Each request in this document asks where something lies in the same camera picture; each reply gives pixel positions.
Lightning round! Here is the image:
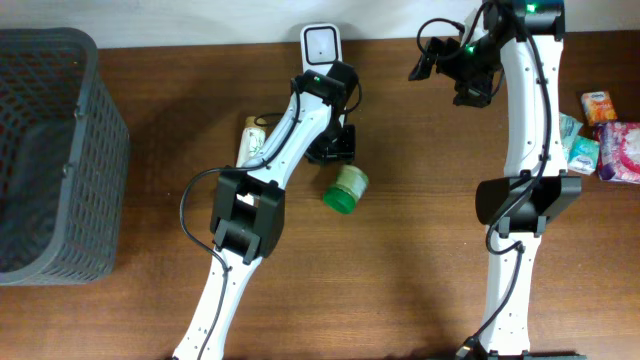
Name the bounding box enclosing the green lid jar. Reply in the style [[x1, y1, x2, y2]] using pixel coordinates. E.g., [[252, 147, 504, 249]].
[[323, 165, 369, 215]]

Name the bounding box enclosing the white floral tube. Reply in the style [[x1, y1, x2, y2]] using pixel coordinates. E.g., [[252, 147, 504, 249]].
[[236, 116, 266, 167]]

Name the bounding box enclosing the teal wet wipes pack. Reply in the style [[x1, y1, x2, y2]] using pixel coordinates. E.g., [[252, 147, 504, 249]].
[[559, 113, 584, 160]]

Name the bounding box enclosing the orange small tissue pack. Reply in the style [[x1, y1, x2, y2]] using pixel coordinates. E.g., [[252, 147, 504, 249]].
[[581, 91, 618, 126]]

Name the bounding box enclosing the small teal gum box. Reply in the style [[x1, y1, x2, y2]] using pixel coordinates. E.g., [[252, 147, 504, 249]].
[[568, 136, 600, 175]]

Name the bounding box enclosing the red purple tissue pack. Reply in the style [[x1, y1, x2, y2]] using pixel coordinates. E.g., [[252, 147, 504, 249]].
[[595, 122, 639, 184]]

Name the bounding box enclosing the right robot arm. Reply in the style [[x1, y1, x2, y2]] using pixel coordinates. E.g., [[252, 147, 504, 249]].
[[408, 1, 582, 359]]

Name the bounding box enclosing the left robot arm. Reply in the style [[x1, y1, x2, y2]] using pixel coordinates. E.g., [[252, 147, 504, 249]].
[[172, 61, 362, 360]]

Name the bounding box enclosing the white barcode scanner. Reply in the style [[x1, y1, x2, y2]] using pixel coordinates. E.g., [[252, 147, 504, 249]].
[[300, 23, 343, 75]]

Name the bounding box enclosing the grey plastic mesh basket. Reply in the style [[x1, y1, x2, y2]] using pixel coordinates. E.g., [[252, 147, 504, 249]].
[[1, 28, 130, 286]]

